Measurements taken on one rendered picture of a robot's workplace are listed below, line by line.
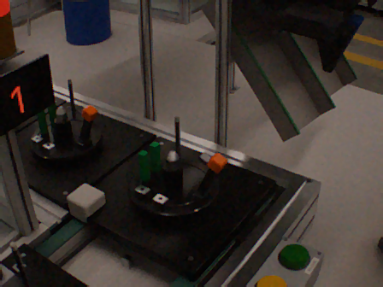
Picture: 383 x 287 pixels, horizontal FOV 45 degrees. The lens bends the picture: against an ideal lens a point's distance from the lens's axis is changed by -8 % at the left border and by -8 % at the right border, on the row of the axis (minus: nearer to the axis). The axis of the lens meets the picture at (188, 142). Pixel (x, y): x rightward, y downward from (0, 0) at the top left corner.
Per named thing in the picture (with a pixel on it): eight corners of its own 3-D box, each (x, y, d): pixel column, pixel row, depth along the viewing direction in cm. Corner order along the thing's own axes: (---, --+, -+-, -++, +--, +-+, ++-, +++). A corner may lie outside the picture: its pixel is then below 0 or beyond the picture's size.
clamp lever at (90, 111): (91, 140, 86) (98, 110, 81) (84, 146, 85) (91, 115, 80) (77, 128, 87) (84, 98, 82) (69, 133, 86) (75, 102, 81)
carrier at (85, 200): (275, 190, 82) (283, 125, 75) (194, 283, 66) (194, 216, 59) (159, 144, 94) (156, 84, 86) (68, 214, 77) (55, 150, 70)
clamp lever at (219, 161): (210, 191, 75) (228, 160, 69) (203, 199, 73) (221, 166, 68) (191, 177, 76) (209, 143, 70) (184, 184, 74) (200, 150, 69)
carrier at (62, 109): (157, 143, 94) (154, 84, 87) (67, 213, 77) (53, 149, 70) (69, 108, 105) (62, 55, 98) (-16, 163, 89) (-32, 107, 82)
